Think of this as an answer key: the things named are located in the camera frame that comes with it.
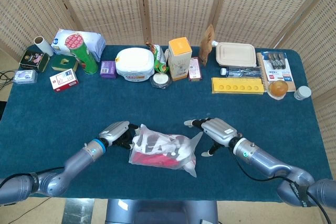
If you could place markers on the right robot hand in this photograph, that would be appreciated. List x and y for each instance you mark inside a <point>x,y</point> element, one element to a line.
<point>220,129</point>

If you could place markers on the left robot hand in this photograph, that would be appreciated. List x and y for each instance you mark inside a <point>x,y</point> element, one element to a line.
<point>115,130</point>

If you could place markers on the frosted white plastic zip bag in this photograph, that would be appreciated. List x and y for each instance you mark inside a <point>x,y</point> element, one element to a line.
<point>147,130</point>

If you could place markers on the red white brown clothes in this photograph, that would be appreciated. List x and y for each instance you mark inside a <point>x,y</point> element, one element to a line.
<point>155,159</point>

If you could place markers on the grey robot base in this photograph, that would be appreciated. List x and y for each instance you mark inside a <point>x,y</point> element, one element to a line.
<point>157,212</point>

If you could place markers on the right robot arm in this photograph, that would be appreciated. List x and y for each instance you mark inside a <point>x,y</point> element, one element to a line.
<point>265,161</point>

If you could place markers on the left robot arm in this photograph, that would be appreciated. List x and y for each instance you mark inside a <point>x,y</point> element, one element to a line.
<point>73,163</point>

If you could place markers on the green snack packet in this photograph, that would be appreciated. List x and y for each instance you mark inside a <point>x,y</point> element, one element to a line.
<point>160,60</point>

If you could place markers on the yellow egg tray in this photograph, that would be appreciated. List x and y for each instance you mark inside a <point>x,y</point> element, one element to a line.
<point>237,86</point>

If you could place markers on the blue carpet table cover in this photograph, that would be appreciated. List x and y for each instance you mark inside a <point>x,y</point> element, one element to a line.
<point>168,103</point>

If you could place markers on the clear water bottle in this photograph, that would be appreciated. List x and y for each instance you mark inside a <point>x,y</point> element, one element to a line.
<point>241,72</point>

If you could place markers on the small purple box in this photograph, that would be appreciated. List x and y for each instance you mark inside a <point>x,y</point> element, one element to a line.
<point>108,69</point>

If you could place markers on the small pink box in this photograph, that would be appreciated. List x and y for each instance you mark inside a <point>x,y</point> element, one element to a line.
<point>195,68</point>

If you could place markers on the amber ball in wrapper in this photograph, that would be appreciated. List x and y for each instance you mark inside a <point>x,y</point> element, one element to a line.
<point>278,89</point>

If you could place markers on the white lidded plastic container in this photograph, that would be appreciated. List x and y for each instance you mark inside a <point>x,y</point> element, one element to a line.
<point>135,62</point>

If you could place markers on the red white carton box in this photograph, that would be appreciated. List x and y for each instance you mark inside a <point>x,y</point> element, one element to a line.
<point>64,81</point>

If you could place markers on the beige lidded lunch box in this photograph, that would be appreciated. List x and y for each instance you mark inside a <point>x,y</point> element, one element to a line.
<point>236,54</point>

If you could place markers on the green chips can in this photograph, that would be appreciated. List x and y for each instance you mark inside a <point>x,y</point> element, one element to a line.
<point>84,56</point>

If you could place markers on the beige orange diffuser box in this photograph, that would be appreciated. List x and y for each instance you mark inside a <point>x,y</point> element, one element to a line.
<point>179,58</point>

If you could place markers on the spiral kraft notebook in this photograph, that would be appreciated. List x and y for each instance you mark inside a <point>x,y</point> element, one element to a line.
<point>292,85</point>

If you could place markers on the brown spout pouch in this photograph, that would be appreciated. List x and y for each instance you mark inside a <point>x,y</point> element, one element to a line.
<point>207,45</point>

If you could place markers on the dark green yellow box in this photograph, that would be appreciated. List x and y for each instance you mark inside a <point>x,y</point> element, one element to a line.
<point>64,62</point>

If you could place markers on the marker blister pack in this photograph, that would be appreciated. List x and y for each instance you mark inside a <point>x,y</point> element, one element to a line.
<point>278,66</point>

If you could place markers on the lavender tissue pack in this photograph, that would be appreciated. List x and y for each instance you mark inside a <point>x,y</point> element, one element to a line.
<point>94,44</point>

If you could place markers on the shiny metal floor plate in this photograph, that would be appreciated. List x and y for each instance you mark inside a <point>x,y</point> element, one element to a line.
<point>78,212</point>

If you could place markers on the small white jar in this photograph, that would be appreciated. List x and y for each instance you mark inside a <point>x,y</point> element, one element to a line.
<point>302,93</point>

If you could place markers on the clear plastic blue box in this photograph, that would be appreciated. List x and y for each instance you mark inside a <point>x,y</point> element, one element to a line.
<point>25,77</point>

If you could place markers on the white blue tissue pack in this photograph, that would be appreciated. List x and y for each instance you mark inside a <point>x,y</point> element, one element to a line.
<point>59,41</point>

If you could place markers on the dark tin box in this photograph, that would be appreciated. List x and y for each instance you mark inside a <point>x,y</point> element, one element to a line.
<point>34,60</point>

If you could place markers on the white paper roll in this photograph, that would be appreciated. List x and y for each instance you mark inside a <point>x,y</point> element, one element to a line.
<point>43,45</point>

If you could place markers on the woven folding screen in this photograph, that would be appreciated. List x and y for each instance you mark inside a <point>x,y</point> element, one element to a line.
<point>105,3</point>

